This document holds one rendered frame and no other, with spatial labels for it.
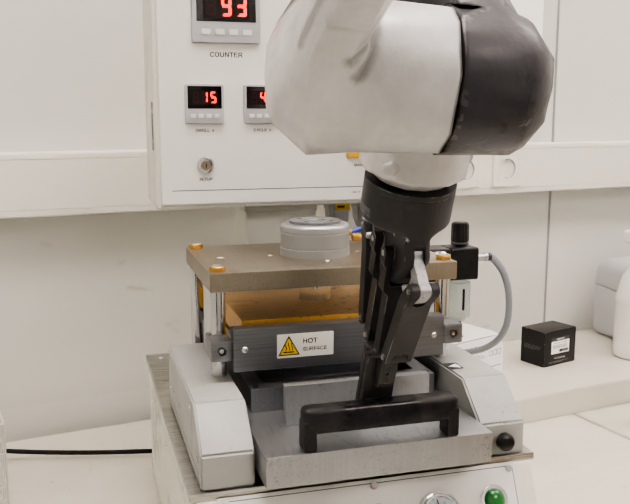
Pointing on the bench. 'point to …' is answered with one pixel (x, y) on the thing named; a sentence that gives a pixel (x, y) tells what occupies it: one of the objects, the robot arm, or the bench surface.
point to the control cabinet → (230, 125)
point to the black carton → (548, 343)
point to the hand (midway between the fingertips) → (377, 376)
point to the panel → (401, 488)
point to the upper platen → (291, 305)
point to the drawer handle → (377, 415)
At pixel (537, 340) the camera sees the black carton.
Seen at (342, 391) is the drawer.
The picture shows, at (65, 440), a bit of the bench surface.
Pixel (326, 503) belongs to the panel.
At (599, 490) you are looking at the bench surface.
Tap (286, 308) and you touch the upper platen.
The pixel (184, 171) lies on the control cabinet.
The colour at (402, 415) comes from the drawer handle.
